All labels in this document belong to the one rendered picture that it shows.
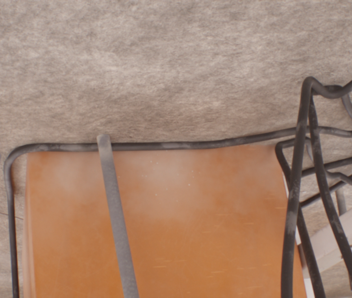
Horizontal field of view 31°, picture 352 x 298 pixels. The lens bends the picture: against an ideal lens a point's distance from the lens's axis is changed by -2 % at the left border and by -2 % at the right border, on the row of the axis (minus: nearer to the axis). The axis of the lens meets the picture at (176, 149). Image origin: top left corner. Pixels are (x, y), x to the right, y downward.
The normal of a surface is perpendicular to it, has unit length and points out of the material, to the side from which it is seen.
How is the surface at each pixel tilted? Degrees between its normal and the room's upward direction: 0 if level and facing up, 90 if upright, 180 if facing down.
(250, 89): 0
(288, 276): 106
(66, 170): 90
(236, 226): 90
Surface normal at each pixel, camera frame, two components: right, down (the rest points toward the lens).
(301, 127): 0.02, -0.65
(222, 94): 0.13, 0.91
